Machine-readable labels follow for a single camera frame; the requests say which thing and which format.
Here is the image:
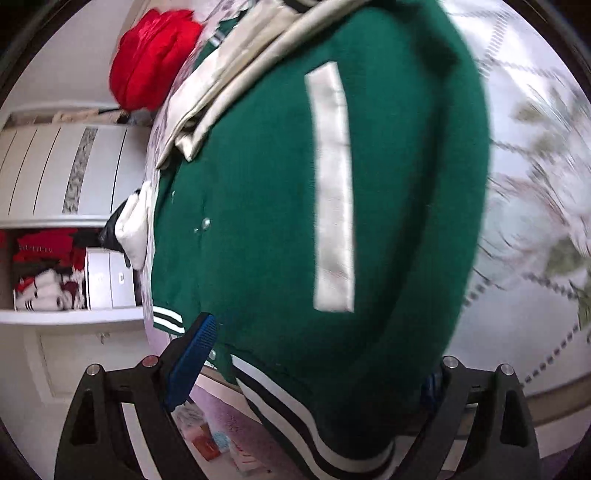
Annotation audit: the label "green varsity jacket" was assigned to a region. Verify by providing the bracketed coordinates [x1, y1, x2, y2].
[150, 0, 491, 480]

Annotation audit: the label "white sliding-door wardrobe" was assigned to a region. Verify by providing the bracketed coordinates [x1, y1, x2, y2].
[0, 108, 155, 326]

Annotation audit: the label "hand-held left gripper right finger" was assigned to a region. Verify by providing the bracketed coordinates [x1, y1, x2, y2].
[392, 355, 541, 480]

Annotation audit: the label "white drawer unit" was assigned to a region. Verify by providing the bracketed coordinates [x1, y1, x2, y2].
[85, 248, 140, 310]

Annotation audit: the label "bed with purple floral blanket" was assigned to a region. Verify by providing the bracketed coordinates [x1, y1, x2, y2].
[142, 0, 591, 480]

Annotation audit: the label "red hanging clothes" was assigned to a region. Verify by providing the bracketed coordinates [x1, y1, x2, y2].
[0, 227, 88, 271]

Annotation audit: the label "scattered paper packets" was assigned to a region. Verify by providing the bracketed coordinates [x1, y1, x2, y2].
[174, 401, 274, 477]

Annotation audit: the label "white floral diamond-pattern mat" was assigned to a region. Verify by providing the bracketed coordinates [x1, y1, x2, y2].
[441, 0, 591, 418]

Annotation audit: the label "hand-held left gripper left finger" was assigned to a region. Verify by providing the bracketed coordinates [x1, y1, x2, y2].
[54, 312, 218, 480]

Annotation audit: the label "red quilt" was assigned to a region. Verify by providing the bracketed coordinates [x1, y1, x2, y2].
[109, 8, 204, 112]

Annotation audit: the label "black garment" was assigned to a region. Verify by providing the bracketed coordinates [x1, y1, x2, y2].
[98, 200, 131, 267]

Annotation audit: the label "white fluffy garment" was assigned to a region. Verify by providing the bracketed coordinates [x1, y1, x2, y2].
[114, 182, 154, 271]

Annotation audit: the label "white folded clothes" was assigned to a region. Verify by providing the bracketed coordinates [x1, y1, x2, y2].
[14, 269, 87, 311]

